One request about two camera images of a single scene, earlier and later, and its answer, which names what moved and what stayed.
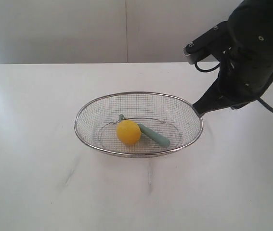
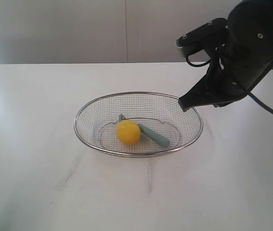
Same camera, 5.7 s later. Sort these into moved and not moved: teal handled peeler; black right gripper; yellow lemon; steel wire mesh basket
Moved: black right gripper
Not moved: yellow lemon; teal handled peeler; steel wire mesh basket
